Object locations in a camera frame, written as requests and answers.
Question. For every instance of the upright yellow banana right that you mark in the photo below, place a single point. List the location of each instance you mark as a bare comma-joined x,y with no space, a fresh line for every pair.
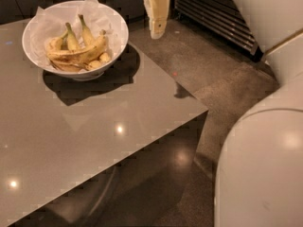
86,33

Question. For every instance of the white ceramic bowl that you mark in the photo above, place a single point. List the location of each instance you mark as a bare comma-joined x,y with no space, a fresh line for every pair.
38,60

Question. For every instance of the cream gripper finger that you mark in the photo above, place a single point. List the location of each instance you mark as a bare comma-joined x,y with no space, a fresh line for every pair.
158,13

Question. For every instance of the large curved yellow banana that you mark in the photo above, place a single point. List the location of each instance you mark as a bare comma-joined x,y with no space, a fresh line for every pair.
82,55

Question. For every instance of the black glass door refrigerator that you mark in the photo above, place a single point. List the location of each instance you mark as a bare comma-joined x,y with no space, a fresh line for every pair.
224,18

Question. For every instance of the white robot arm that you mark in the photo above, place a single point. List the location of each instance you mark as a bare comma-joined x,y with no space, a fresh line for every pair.
259,177

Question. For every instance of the white paper bowl liner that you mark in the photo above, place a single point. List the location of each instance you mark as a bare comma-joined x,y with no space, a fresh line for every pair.
47,22

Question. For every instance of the spotted banana far left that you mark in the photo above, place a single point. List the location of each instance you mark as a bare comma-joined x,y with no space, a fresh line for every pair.
56,43

